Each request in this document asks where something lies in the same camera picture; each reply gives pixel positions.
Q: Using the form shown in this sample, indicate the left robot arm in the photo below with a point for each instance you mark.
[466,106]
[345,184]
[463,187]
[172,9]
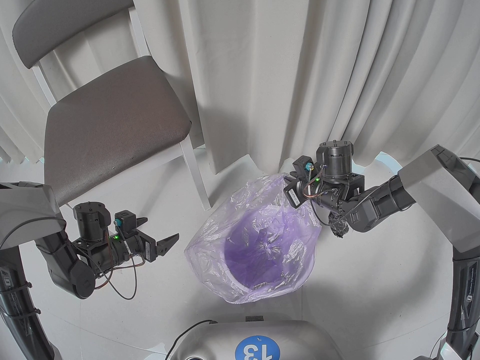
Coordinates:
[26,208]

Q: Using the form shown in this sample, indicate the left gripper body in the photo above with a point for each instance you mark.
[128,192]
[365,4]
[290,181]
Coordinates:
[144,248]

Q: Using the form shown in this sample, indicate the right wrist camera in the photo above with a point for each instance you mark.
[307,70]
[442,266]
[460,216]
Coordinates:
[302,163]

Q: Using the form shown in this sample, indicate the black plastic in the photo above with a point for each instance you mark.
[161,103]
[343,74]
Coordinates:
[339,229]

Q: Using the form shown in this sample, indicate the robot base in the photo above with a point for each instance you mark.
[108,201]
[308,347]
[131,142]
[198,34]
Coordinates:
[300,339]

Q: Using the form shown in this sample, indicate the purple plastic bag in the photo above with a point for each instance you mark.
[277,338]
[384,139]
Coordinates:
[210,246]

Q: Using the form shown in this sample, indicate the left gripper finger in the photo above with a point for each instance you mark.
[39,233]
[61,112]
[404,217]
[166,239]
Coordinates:
[141,223]
[165,244]

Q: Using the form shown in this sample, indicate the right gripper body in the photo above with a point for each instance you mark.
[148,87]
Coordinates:
[300,195]

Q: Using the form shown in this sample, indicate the white curtain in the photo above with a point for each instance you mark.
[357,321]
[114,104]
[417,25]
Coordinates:
[300,69]

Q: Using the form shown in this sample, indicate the white trash bin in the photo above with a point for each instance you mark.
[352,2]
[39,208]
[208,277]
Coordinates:
[234,272]

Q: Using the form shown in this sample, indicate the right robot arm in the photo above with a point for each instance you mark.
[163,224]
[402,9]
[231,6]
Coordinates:
[423,178]

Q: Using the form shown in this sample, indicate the grey padded white chair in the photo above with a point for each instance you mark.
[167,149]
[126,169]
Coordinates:
[112,126]

